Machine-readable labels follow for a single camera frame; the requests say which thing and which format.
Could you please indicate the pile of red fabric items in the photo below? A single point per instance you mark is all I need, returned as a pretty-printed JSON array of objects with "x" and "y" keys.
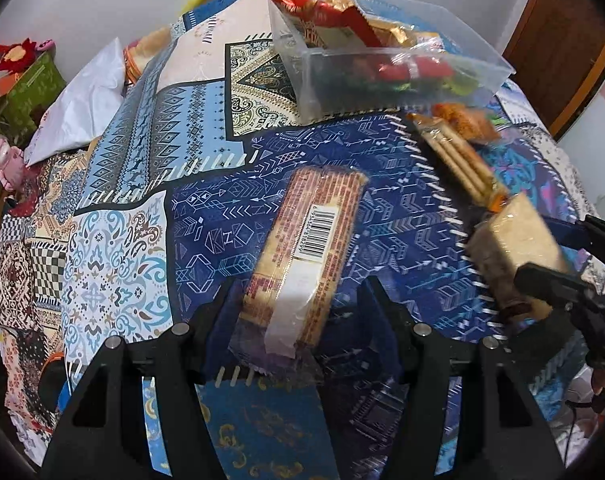
[{"x": 7, "y": 55}]

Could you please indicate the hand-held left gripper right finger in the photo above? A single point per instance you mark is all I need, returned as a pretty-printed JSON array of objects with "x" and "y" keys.
[{"x": 382, "y": 322}]

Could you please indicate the long golden cracker pack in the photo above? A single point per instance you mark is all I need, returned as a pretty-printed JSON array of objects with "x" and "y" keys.
[{"x": 457, "y": 160}]

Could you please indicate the large red snack packet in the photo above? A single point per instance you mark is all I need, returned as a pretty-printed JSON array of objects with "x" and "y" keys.
[{"x": 332, "y": 15}]

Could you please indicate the biscuit pack with white label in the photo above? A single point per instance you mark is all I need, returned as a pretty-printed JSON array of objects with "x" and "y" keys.
[{"x": 302, "y": 240}]

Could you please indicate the square beige cracker pack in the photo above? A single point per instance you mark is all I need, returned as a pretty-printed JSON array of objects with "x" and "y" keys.
[{"x": 512, "y": 240}]

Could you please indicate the pink plush toy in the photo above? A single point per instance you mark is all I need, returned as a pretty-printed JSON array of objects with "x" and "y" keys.
[{"x": 0, "y": 157}]

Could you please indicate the white plastic bag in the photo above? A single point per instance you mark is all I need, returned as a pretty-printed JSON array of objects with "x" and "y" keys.
[{"x": 77, "y": 105}]

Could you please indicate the brown wooden door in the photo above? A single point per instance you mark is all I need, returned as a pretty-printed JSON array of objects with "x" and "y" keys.
[{"x": 557, "y": 25}]

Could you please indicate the small red snack packet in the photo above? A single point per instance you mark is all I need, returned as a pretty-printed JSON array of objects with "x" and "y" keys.
[{"x": 407, "y": 67}]

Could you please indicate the orange snack bag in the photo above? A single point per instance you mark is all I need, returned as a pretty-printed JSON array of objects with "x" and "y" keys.
[{"x": 465, "y": 120}]

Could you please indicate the person's right hand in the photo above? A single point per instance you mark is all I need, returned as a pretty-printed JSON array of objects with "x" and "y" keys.
[{"x": 602, "y": 382}]

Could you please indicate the green fabric bag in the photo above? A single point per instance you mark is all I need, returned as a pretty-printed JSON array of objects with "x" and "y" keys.
[{"x": 37, "y": 85}]

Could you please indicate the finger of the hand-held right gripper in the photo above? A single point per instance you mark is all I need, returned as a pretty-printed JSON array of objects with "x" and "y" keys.
[
  {"x": 547, "y": 282},
  {"x": 564, "y": 234}
]

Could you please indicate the orange patterned fleece blanket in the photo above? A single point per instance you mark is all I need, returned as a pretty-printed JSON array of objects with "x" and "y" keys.
[{"x": 142, "y": 55}]

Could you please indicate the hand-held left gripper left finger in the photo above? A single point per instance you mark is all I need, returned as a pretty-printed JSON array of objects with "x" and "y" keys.
[{"x": 217, "y": 327}]

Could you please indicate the green snack packet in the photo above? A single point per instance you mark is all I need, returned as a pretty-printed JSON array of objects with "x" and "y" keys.
[{"x": 462, "y": 82}]

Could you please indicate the clear plastic storage container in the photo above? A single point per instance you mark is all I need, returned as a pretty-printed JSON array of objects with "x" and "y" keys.
[{"x": 322, "y": 80}]

